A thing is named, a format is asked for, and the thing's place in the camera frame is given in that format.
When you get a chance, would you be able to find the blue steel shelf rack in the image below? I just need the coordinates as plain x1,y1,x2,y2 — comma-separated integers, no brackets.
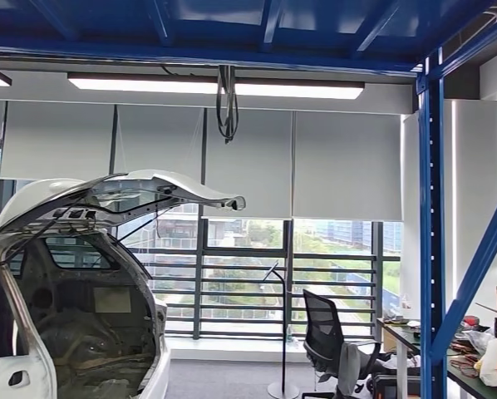
0,0,497,399

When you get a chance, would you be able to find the dark window railing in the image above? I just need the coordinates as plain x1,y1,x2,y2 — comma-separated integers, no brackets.
119,219,403,341

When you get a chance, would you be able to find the white car tailgate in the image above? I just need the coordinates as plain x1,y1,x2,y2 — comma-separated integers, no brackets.
0,169,247,244

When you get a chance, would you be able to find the black mesh office chair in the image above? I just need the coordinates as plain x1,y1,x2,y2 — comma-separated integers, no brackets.
301,288,382,399

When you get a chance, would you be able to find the long ceiling light strip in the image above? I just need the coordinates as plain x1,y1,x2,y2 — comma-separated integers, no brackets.
67,72,366,101

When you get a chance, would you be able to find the black pole floor stand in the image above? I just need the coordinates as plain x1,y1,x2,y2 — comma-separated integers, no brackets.
261,262,300,399

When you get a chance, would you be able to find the grey jacket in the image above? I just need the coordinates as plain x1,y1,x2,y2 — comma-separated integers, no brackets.
335,341,362,397

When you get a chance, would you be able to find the dark top work desk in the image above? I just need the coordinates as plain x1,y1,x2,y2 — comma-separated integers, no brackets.
376,318,497,399

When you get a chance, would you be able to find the black equipment case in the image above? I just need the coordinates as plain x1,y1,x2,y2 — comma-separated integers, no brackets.
371,373,421,399

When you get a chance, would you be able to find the white yellow plastic bag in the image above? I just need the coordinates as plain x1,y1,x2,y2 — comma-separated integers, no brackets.
473,337,497,391

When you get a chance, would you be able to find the hanging black cable bundle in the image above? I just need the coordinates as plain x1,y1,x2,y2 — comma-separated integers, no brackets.
215,65,239,145

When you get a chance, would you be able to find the orange cable coil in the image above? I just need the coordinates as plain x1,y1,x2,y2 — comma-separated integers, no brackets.
449,341,481,380

